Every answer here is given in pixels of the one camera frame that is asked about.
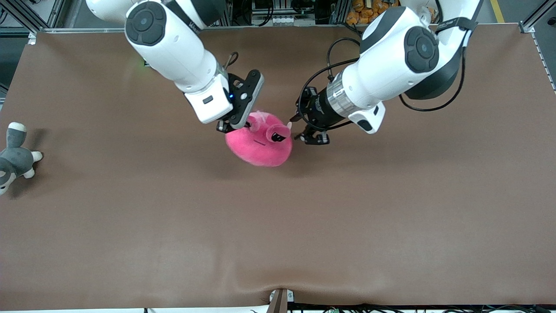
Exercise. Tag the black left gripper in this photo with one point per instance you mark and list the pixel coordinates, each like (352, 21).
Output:
(320, 108)

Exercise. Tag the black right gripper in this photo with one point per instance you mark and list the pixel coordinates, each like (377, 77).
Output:
(223, 127)

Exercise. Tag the pink frog plush toy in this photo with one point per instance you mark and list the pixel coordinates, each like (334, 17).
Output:
(260, 148)

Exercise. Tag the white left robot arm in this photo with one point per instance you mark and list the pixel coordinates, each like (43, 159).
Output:
(391, 65)

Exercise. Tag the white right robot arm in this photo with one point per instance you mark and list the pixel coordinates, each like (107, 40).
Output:
(169, 48)

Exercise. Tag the orange plush toy pile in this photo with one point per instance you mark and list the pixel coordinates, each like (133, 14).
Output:
(369, 15)

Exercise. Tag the white corner clamp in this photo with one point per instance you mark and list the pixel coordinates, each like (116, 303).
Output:
(32, 38)

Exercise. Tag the grey white husky plush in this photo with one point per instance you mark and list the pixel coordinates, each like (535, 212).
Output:
(15, 161)

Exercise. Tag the metal table edge bracket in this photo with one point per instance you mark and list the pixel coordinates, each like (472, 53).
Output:
(279, 301)

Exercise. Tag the aluminium frame post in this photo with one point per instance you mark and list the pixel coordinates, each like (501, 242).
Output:
(532, 21)

